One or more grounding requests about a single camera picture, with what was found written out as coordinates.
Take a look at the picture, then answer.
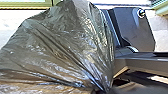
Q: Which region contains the dark plastic trash bag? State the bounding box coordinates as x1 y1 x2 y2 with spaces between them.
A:
0 0 117 94

